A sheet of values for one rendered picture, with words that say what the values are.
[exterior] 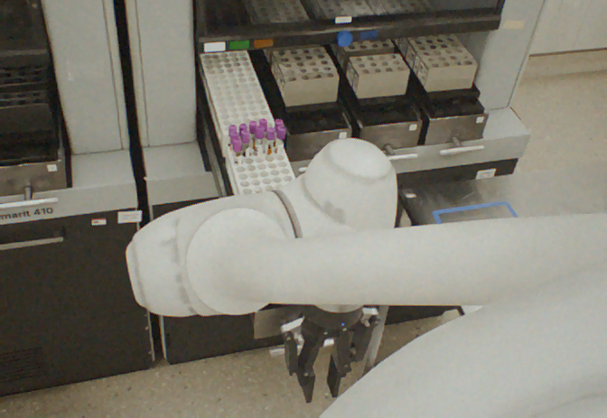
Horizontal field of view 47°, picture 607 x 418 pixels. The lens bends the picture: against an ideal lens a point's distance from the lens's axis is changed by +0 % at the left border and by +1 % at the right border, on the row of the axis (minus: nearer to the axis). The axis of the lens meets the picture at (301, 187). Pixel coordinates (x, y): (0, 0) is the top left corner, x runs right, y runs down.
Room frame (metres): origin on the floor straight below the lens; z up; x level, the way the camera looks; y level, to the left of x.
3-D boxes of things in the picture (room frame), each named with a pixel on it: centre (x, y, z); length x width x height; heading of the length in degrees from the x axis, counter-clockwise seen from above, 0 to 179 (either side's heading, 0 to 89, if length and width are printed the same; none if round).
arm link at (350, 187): (0.55, -0.04, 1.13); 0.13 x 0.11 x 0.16; 118
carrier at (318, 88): (1.17, 0.00, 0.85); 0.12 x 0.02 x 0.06; 110
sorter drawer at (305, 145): (1.39, 0.08, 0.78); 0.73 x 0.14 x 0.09; 19
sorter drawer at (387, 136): (1.45, -0.06, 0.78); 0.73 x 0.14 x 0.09; 19
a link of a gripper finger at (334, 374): (0.56, -0.07, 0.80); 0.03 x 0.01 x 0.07; 19
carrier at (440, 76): (1.27, -0.28, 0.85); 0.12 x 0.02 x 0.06; 108
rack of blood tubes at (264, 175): (0.84, 0.05, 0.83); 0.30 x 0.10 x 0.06; 19
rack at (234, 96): (1.14, 0.15, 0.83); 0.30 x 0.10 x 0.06; 19
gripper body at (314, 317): (0.55, -0.05, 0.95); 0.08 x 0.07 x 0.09; 109
